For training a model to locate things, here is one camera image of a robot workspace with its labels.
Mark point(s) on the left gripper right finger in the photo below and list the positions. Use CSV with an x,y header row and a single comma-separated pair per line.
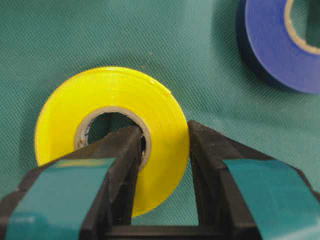
x,y
245,194

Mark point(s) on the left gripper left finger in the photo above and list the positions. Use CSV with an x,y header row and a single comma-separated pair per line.
x,y
78,196

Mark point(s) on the yellow tape roll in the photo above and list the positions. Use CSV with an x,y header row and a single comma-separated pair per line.
x,y
66,117

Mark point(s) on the blue tape roll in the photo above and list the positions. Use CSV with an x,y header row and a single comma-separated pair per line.
x,y
272,49

